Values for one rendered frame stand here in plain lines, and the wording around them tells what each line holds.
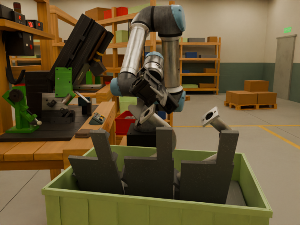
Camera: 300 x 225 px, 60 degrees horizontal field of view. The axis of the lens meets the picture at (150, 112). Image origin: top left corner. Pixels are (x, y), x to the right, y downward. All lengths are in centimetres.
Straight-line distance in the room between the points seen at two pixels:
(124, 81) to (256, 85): 721
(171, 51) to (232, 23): 1021
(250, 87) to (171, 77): 679
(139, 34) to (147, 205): 75
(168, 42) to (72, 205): 82
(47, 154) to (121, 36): 388
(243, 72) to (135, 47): 1051
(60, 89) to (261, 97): 651
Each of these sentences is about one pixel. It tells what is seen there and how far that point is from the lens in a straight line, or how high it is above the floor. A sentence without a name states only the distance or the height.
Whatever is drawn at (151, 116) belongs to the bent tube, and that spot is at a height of 116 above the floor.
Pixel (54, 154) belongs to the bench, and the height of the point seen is 87.
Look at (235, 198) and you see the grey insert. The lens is 99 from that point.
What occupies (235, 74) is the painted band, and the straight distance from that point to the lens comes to 1143.
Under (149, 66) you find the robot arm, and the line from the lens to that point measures 90.
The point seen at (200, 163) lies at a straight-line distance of 77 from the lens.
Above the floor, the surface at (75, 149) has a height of 90.
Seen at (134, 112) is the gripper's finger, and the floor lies 116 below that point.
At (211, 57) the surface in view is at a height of 144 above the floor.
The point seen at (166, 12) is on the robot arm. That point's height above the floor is 153.
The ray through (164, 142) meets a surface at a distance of 73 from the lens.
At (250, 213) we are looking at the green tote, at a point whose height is 95.
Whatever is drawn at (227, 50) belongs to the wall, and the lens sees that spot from 1131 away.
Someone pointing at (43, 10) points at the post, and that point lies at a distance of 279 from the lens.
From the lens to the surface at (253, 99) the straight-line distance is 767.
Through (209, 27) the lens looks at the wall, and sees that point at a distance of 1117.
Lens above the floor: 132
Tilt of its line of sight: 11 degrees down
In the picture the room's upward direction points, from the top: straight up
